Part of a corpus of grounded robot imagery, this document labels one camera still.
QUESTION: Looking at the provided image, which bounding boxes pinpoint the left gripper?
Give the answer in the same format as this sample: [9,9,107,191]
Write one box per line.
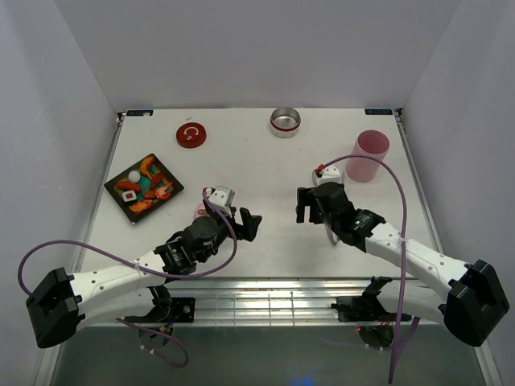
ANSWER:
[198,206,261,262]

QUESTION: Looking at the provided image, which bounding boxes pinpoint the metal tongs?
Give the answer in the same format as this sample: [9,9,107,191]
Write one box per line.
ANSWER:
[326,227,339,245]

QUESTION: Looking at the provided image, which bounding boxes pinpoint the pink cylindrical container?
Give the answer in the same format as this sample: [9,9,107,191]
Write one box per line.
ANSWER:
[345,130,389,183]

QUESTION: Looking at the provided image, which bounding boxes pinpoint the fried chicken wing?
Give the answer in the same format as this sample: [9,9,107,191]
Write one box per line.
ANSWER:
[140,155,155,180]

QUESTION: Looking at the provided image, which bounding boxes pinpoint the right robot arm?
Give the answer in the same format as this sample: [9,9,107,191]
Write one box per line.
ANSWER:
[296,182,509,347]

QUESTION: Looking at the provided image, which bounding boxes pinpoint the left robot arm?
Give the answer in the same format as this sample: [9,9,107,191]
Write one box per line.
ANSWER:
[26,208,262,348]

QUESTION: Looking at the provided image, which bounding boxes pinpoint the metal bowl with red band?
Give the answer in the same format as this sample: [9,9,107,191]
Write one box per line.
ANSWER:
[270,107,301,138]

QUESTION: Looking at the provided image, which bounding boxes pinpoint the right blue label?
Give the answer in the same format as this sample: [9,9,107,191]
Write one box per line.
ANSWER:
[365,109,393,116]

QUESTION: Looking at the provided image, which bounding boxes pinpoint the blue label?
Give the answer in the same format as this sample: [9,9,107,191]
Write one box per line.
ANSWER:
[365,109,393,116]
[126,109,154,117]

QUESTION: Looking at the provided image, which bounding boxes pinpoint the red round lid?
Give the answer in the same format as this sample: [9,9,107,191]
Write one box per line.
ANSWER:
[175,122,208,149]

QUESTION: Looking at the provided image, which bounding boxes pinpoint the red sausage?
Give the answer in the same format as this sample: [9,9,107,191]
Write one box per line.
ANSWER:
[115,181,142,193]

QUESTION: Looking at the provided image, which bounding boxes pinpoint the left blue label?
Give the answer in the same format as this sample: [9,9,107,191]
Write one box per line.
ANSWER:
[126,109,154,117]

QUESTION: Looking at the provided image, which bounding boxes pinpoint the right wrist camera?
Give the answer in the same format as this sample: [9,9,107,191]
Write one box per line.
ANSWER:
[312,165,344,187]

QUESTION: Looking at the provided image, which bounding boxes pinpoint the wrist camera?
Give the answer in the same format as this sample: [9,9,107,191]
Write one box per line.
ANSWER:
[312,165,344,187]
[203,186,235,217]

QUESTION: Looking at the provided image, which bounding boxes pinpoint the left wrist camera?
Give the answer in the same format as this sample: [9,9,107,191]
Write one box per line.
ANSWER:
[203,186,235,217]

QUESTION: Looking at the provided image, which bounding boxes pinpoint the pink lid with brown handle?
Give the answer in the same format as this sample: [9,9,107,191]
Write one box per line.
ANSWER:
[194,203,209,219]

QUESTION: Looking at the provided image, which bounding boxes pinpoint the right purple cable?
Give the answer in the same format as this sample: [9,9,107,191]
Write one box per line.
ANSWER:
[319,154,422,384]

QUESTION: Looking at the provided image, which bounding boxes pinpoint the aluminium frame rail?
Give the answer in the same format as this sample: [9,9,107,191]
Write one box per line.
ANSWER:
[46,277,480,329]

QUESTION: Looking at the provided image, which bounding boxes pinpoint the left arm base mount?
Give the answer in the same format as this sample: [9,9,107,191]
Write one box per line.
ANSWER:
[125,298,196,324]

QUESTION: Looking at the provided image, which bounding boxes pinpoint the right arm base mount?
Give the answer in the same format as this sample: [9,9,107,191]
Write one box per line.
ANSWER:
[331,296,396,322]

